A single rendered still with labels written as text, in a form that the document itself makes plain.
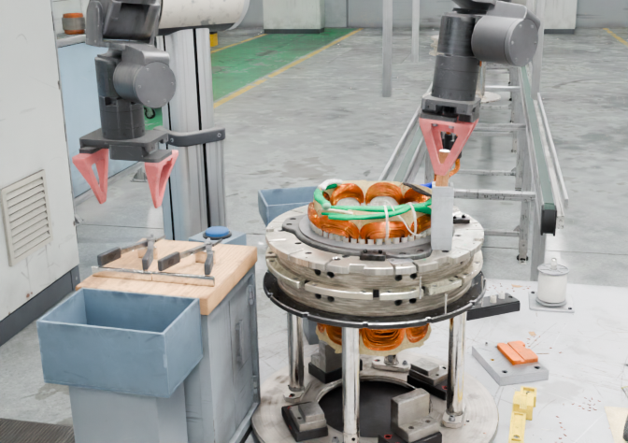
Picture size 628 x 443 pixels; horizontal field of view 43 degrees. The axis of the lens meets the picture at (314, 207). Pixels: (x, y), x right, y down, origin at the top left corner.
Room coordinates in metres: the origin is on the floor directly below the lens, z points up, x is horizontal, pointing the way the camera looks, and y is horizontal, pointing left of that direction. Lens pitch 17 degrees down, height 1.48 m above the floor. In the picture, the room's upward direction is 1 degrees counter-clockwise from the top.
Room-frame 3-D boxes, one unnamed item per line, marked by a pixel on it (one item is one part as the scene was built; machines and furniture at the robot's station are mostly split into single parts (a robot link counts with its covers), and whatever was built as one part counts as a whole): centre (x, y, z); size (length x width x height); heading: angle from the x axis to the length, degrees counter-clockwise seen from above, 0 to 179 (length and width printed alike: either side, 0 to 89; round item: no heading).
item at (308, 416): (1.06, 0.02, 0.83); 0.05 x 0.04 x 0.02; 17
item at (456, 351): (1.09, -0.21, 0.91); 0.02 x 0.02 x 0.21
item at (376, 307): (1.13, -0.09, 1.05); 0.29 x 0.29 x 0.06
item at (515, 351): (1.29, -0.36, 0.80); 0.07 x 0.05 x 0.01; 12
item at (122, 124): (1.06, 0.25, 1.27); 0.10 x 0.07 x 0.07; 75
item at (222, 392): (1.07, 0.20, 0.91); 0.19 x 0.19 x 0.26; 75
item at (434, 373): (1.19, -0.18, 0.83); 0.05 x 0.04 x 0.02; 43
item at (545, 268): (1.55, -0.49, 0.82); 0.06 x 0.06 x 0.07
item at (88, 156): (1.07, 0.28, 1.20); 0.07 x 0.07 x 0.09; 75
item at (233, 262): (1.07, 0.20, 1.05); 0.20 x 0.19 x 0.02; 165
